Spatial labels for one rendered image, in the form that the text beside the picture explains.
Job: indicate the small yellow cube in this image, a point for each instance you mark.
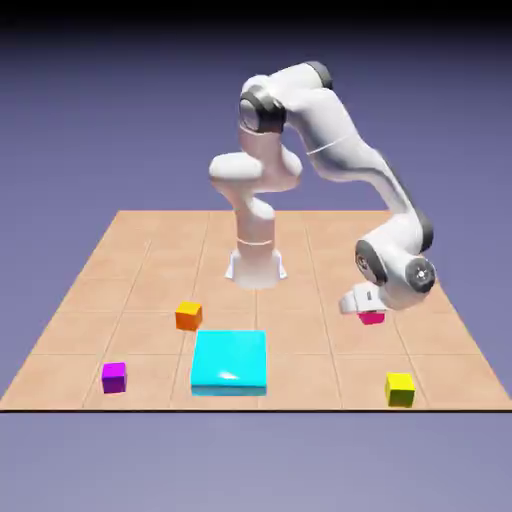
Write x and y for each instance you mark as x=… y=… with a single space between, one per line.
x=399 y=389

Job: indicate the small purple cube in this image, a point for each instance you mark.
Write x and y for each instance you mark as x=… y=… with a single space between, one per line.
x=114 y=377

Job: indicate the large cyan box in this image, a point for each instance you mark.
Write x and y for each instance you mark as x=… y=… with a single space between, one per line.
x=230 y=360

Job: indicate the small pink cube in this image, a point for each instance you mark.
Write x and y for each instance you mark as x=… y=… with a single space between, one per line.
x=372 y=317

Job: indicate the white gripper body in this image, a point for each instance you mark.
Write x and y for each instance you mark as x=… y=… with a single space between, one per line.
x=358 y=298

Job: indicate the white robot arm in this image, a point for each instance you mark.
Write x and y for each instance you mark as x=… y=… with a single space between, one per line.
x=332 y=132

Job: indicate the small orange cube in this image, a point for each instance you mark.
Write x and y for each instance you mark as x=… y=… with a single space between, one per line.
x=188 y=315

